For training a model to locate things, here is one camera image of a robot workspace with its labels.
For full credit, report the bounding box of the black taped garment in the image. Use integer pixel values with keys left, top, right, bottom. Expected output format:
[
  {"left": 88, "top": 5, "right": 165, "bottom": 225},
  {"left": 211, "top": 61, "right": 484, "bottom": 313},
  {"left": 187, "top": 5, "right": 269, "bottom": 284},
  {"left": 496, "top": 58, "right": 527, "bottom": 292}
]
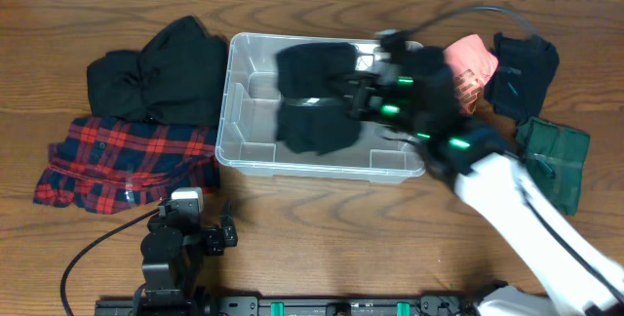
[{"left": 275, "top": 43, "right": 362, "bottom": 155}]

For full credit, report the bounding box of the navy garment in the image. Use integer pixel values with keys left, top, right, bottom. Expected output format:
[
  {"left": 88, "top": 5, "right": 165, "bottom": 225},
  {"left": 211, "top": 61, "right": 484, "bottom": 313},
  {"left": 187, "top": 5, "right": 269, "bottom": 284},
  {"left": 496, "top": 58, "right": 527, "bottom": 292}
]
[{"left": 484, "top": 32, "right": 560, "bottom": 124}]

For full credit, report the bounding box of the dark green garment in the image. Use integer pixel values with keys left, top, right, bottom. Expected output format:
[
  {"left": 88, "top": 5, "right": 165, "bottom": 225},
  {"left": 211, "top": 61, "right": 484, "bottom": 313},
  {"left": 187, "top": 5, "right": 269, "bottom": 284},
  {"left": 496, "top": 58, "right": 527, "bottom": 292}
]
[{"left": 516, "top": 117, "right": 591, "bottom": 216}]

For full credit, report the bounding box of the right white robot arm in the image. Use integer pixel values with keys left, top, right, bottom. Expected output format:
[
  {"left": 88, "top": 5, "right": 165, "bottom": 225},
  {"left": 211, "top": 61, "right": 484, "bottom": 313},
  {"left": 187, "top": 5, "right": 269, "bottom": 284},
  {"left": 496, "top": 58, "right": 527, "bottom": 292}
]
[{"left": 343, "top": 30, "right": 623, "bottom": 315}]

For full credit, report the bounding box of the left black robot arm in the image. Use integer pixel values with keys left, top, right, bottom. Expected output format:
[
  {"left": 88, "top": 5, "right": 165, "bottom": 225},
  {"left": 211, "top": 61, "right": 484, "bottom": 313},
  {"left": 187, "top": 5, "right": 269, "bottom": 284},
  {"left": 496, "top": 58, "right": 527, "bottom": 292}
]
[{"left": 140, "top": 199, "right": 238, "bottom": 307}]

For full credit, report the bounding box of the coral pink printed shirt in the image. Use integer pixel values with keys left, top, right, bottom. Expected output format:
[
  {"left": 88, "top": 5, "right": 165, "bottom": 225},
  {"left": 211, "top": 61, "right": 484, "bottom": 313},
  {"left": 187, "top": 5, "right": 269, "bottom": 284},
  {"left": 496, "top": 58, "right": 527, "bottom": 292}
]
[{"left": 444, "top": 34, "right": 498, "bottom": 114}]

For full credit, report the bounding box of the clear plastic storage bin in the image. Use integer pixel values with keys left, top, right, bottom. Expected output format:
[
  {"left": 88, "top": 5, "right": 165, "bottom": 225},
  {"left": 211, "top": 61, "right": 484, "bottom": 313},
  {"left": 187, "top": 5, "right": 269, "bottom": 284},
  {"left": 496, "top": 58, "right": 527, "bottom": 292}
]
[{"left": 215, "top": 32, "right": 425, "bottom": 183}]

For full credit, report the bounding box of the red navy plaid shirt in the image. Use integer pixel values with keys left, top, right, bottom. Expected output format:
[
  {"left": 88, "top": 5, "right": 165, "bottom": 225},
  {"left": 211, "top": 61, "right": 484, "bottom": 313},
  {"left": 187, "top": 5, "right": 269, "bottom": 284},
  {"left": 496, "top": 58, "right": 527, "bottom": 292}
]
[{"left": 33, "top": 117, "right": 220, "bottom": 215}]

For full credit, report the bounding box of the large black folded garment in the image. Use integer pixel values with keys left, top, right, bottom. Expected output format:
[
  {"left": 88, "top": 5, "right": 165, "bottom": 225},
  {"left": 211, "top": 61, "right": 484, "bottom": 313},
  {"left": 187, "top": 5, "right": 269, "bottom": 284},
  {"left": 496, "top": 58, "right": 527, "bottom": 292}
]
[{"left": 86, "top": 16, "right": 228, "bottom": 127}]

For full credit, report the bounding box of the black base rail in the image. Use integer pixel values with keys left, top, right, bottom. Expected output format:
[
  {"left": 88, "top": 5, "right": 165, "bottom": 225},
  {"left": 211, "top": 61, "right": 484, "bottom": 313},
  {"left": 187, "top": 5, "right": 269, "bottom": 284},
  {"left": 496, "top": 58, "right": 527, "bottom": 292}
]
[{"left": 94, "top": 296, "right": 478, "bottom": 316}]

